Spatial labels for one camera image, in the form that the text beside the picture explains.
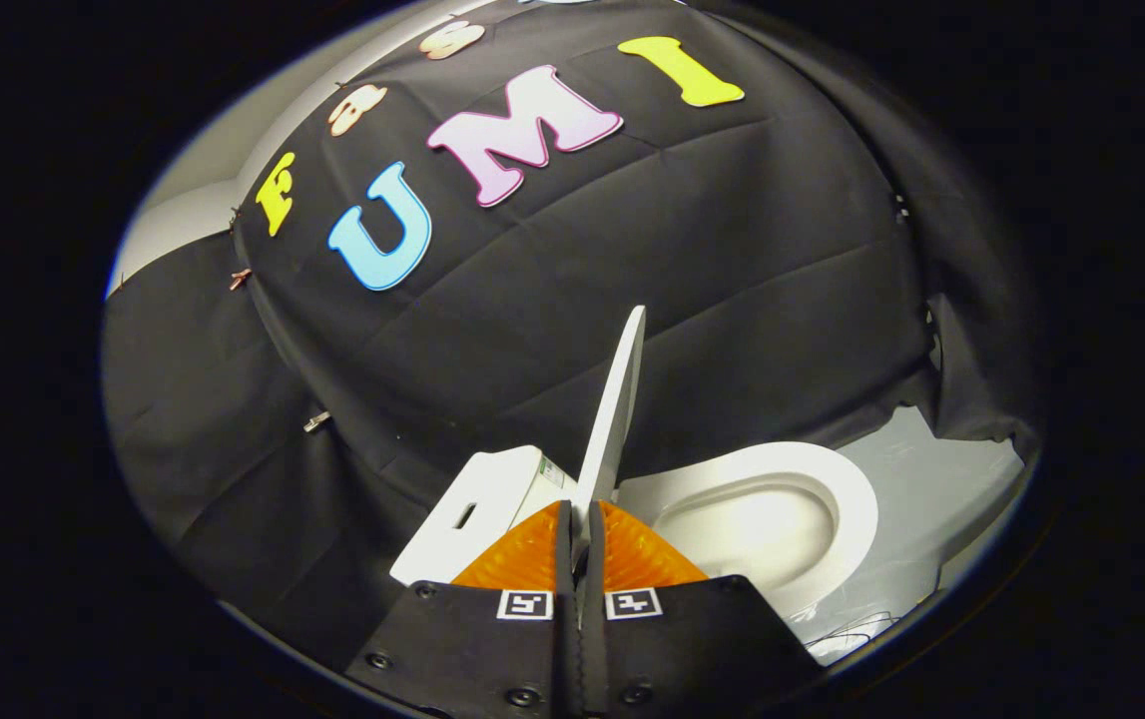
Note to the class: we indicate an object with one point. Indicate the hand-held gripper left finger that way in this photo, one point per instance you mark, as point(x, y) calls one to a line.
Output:
point(568, 649)

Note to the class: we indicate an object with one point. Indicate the black backdrop cloth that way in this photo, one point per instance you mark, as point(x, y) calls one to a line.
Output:
point(682, 250)

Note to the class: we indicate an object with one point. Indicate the white toilet lid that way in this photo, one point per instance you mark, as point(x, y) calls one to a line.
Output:
point(617, 409)

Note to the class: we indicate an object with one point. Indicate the copper cloth clip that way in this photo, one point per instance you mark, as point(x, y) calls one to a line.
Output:
point(240, 279)

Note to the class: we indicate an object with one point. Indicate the white toilet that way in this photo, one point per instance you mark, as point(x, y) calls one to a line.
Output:
point(492, 479)

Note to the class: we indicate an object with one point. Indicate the white toilet seat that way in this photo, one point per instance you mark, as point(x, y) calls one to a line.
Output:
point(852, 519)

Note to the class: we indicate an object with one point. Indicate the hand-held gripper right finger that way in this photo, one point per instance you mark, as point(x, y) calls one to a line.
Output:
point(594, 649)

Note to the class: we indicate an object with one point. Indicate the silver cloth clip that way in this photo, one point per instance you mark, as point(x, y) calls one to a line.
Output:
point(316, 421)

